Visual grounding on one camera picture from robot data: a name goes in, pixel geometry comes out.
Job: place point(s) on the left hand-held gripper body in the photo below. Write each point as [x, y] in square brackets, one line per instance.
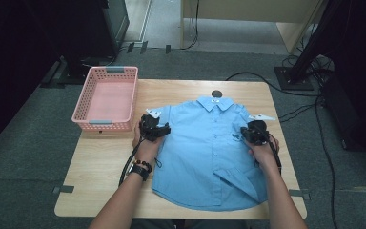
[151, 124]

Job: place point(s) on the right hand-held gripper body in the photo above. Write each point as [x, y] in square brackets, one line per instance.
[259, 130]

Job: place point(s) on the blue short-sleeved shirt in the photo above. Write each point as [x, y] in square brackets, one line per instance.
[209, 149]

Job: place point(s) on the person's left hand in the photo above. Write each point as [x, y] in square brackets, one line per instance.
[147, 151]

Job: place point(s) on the person's right hand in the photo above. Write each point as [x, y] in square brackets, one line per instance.
[263, 154]

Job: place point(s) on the black wristwatch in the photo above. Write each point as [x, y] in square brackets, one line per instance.
[138, 172]

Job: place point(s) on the black round disc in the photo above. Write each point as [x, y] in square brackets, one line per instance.
[217, 93]

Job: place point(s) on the pink plastic basket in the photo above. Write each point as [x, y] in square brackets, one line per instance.
[108, 100]

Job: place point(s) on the grey tape strip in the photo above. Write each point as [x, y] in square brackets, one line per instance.
[299, 193]
[63, 189]

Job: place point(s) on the black stand with base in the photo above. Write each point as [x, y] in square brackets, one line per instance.
[301, 63]

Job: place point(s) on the black cabinet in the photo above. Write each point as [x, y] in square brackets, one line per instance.
[114, 25]

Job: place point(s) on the light wooden desk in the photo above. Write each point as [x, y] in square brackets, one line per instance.
[251, 19]

